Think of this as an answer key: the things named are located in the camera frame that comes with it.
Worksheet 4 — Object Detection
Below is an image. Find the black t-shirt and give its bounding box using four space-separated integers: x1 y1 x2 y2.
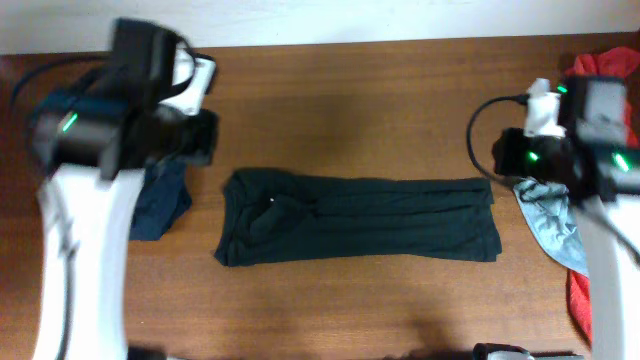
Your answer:
214 168 502 267

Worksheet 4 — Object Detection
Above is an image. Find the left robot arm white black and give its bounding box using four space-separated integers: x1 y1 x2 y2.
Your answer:
28 18 218 359

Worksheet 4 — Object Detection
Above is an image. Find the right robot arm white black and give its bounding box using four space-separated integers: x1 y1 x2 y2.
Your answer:
478 75 639 359

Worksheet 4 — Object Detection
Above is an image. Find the light blue grey garment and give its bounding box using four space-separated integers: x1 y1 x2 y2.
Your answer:
513 179 589 277

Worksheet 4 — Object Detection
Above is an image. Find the folded navy blue garment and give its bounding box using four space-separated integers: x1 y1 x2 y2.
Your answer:
129 162 192 241

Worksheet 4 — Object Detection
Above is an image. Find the red t-shirt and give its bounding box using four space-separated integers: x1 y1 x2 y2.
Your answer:
566 47 639 345

